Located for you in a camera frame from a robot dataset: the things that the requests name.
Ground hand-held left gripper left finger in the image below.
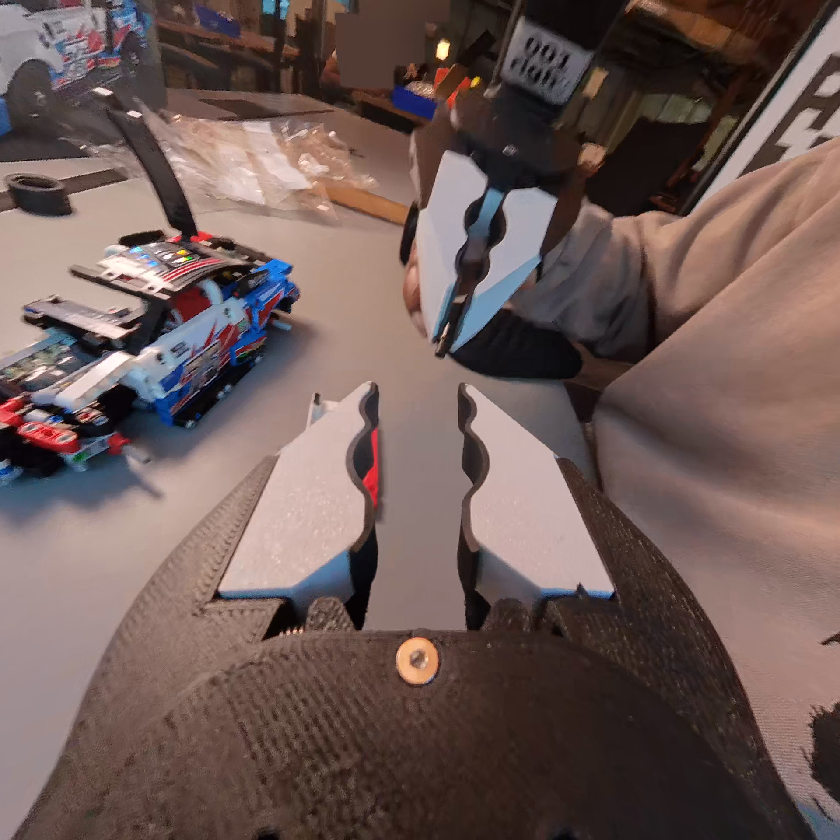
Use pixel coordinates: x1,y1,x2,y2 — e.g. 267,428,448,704
215,381,383,614

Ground person's right hand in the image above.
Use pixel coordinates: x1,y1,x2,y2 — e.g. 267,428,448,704
402,252,434,336

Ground black lego piece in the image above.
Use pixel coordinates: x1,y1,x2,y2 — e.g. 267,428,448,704
433,187,503,361

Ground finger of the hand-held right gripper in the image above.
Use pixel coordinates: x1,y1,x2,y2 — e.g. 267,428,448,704
415,150,506,345
446,187,560,358

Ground blue white lego car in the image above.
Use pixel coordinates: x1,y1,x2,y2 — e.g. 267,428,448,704
0,230,303,490

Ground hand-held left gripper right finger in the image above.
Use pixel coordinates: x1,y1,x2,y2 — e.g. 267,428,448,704
456,382,616,608

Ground white printed sign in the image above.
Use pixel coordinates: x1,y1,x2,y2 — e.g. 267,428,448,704
682,0,840,214

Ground blue storage bin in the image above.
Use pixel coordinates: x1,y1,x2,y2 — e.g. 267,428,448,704
392,85,439,120

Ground black rubber tyre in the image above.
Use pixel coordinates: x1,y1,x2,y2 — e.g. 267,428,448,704
5,172,73,216

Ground clear plastic bags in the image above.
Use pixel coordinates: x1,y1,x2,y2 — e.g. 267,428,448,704
141,105,378,221

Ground person's right forearm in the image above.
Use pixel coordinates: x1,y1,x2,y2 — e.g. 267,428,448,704
453,134,840,382

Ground wooden block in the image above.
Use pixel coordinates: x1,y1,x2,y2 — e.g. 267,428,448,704
325,184,411,225

